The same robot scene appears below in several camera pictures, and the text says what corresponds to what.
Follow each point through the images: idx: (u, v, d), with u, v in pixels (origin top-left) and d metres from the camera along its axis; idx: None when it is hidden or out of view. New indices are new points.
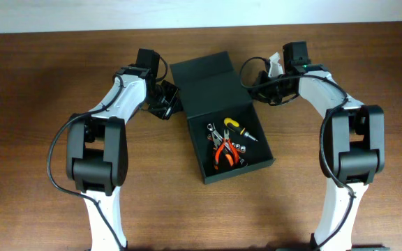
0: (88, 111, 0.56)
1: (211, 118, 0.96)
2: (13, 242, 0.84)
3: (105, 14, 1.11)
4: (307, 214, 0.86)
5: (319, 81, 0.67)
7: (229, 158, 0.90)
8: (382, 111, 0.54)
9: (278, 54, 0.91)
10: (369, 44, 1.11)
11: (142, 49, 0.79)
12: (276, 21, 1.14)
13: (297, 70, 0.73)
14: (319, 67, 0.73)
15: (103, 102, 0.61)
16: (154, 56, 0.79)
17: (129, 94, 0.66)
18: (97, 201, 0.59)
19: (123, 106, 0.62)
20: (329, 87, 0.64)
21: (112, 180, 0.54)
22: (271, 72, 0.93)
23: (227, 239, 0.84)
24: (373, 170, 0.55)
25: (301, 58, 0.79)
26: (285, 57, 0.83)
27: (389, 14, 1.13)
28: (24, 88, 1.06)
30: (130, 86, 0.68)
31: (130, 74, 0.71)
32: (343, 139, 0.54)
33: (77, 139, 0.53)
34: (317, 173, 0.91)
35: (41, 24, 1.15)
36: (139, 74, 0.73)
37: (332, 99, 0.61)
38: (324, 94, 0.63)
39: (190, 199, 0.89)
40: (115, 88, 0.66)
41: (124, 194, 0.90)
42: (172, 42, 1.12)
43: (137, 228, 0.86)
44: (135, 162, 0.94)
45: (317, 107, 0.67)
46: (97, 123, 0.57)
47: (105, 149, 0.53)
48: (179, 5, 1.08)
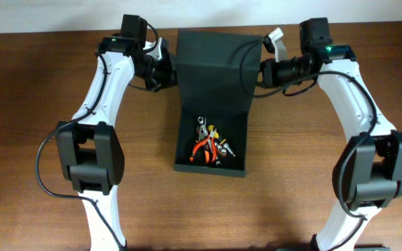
0: (74, 118, 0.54)
1: (202, 111, 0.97)
2: (12, 242, 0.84)
3: (105, 14, 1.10)
4: (307, 214, 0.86)
5: (345, 79, 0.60)
7: (206, 155, 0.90)
8: None
9: (280, 31, 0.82)
10: (369, 44, 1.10)
11: (125, 17, 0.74)
12: (277, 20, 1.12)
13: (319, 56, 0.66)
14: (345, 50, 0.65)
15: (86, 103, 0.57)
16: (139, 23, 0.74)
17: (116, 81, 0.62)
18: (95, 201, 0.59)
19: (110, 102, 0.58)
20: (355, 90, 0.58)
21: (109, 180, 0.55)
22: (278, 55, 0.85)
23: (227, 239, 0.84)
24: (391, 195, 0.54)
25: (321, 37, 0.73)
26: (301, 37, 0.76)
27: (391, 13, 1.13)
28: (24, 88, 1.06)
30: (114, 70, 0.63)
31: (113, 52, 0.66)
32: (364, 171, 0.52)
33: (65, 147, 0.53)
34: (317, 173, 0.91)
35: (40, 24, 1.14)
36: (125, 49, 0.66)
37: (360, 116, 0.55)
38: (353, 104, 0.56)
39: (189, 199, 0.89)
40: (99, 76, 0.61)
41: (124, 194, 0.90)
42: (172, 42, 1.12)
43: (137, 227, 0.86)
44: (135, 161, 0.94)
45: (341, 116, 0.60)
46: (85, 127, 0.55)
47: (102, 157, 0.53)
48: (179, 5, 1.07)
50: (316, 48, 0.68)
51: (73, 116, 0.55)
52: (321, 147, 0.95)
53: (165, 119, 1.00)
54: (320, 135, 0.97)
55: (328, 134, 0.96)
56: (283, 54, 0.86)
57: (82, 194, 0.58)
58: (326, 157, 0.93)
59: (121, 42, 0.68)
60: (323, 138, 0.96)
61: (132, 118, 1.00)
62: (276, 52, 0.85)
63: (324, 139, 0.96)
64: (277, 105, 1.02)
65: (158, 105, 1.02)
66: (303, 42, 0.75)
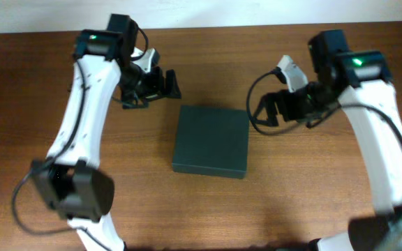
0: (51, 157, 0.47)
1: (204, 121, 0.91)
2: (12, 242, 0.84)
3: (105, 14, 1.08)
4: (307, 214, 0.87)
5: (377, 116, 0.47)
7: (206, 162, 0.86)
8: None
9: (289, 58, 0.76)
10: (370, 44, 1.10)
11: (114, 15, 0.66)
12: (278, 21, 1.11)
13: (345, 76, 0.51)
14: (378, 61, 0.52)
15: (64, 134, 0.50)
16: (130, 22, 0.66)
17: (97, 97, 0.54)
18: (85, 228, 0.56)
19: (91, 126, 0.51)
20: (390, 135, 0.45)
21: (97, 212, 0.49)
22: (291, 85, 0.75)
23: (227, 239, 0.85)
24: None
25: (338, 51, 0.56)
26: (311, 55, 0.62)
27: (396, 14, 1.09)
28: (24, 89, 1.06)
30: (94, 84, 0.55)
31: (92, 57, 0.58)
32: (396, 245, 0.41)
33: (44, 189, 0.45)
34: (317, 173, 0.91)
35: (39, 25, 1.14)
36: (107, 54, 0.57)
37: (395, 177, 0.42)
38: (386, 160, 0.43)
39: (189, 199, 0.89)
40: (77, 93, 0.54)
41: (124, 194, 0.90)
42: (171, 42, 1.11)
43: (137, 227, 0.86)
44: (135, 161, 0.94)
45: (368, 162, 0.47)
46: (64, 164, 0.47)
47: (86, 197, 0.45)
48: (179, 5, 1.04)
50: (340, 59, 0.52)
51: (49, 152, 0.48)
52: (320, 147, 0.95)
53: (165, 119, 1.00)
54: (320, 135, 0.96)
55: (327, 135, 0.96)
56: (300, 81, 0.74)
57: (72, 222, 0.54)
58: (326, 157, 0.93)
59: (104, 40, 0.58)
60: (323, 138, 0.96)
61: (131, 118, 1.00)
62: (288, 81, 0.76)
63: (324, 139, 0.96)
64: None
65: (158, 106, 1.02)
66: (316, 60, 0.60)
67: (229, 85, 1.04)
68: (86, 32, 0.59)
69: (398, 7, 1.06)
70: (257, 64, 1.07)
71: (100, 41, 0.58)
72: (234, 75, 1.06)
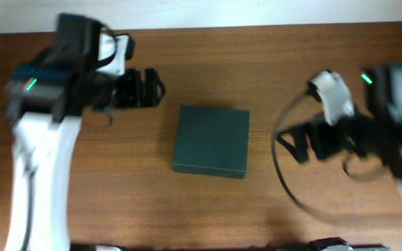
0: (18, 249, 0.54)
1: (204, 122, 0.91)
2: None
3: (105, 15, 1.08)
4: (307, 214, 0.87)
5: None
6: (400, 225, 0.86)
7: (207, 163, 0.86)
8: None
9: (330, 76, 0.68)
10: (373, 44, 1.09)
11: (63, 19, 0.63)
12: (278, 21, 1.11)
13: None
14: None
15: (18, 240, 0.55)
16: (84, 32, 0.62)
17: (38, 183, 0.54)
18: None
19: (38, 225, 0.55)
20: None
21: None
22: (332, 112, 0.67)
23: (227, 239, 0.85)
24: None
25: None
26: (384, 95, 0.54)
27: (397, 14, 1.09)
28: None
30: (35, 169, 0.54)
31: (38, 115, 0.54)
32: None
33: None
34: (318, 173, 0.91)
35: (40, 25, 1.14)
36: (54, 95, 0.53)
37: None
38: None
39: (190, 199, 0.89)
40: (24, 178, 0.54)
41: (124, 194, 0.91)
42: (172, 42, 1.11)
43: (137, 227, 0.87)
44: (135, 162, 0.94)
45: None
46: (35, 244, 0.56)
47: None
48: (179, 5, 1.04)
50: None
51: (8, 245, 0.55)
52: None
53: (165, 118, 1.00)
54: None
55: None
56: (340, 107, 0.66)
57: None
58: None
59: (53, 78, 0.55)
60: None
61: None
62: (329, 107, 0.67)
63: None
64: (276, 105, 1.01)
65: (158, 106, 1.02)
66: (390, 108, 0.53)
67: (229, 85, 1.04)
68: (28, 66, 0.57)
69: (400, 7, 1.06)
70: (257, 64, 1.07)
71: (47, 79, 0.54)
72: (234, 76, 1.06)
